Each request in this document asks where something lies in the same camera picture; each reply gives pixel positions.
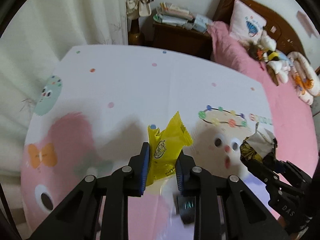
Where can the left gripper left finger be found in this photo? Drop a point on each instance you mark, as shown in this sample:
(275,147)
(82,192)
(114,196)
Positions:
(136,172)

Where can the black gold wrapper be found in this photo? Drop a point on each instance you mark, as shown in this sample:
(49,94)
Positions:
(259,142)

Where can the white printed pillow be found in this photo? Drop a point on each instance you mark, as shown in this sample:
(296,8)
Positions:
(245,24)

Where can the plush toy pile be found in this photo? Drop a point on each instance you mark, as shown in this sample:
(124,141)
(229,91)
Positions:
(277,64)

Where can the rolled cartoon quilt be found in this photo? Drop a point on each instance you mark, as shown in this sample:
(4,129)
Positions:
(304,77)

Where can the pink bed blanket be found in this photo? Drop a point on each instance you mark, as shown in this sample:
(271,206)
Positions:
(292,118)

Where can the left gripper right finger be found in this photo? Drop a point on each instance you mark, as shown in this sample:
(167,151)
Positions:
(186,172)

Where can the stack of books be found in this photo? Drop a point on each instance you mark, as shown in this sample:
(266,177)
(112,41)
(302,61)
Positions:
(171,14)

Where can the cream floral curtain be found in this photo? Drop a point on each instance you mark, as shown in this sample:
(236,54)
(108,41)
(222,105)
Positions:
(36,39)

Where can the dark wooden nightstand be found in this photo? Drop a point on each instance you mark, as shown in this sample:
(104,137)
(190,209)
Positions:
(180,40)

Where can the cartoon printed tablecloth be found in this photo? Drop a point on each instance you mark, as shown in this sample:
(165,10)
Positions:
(94,111)

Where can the wooden headboard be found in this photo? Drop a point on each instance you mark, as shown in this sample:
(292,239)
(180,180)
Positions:
(276,26)

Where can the black Talopn pouch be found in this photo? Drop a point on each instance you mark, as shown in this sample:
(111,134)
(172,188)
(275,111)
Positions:
(186,209)

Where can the yellow snack bag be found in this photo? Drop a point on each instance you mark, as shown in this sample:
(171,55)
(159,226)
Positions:
(165,147)

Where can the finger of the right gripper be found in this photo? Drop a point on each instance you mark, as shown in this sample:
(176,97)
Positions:
(264,169)
(275,152)

